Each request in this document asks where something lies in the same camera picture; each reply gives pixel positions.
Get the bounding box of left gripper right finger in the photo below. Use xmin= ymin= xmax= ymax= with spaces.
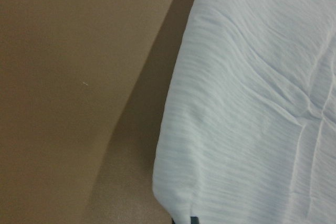
xmin=190 ymin=216 xmax=199 ymax=224

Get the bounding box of light blue button shirt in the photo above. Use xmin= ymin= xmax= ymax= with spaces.
xmin=153 ymin=0 xmax=335 ymax=223

